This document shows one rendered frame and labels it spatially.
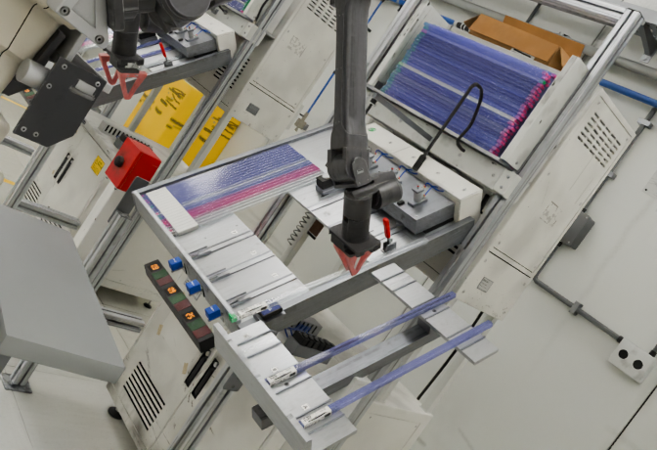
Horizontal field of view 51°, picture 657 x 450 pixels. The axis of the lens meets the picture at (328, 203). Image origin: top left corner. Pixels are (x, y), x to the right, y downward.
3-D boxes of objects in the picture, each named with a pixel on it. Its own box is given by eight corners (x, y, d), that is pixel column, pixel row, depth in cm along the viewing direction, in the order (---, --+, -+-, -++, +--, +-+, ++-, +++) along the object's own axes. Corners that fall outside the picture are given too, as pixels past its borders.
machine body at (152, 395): (177, 571, 183) (306, 385, 177) (95, 399, 232) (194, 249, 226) (328, 562, 229) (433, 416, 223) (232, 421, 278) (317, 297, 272)
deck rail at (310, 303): (243, 348, 157) (240, 330, 154) (240, 343, 159) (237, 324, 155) (473, 237, 189) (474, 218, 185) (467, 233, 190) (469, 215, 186)
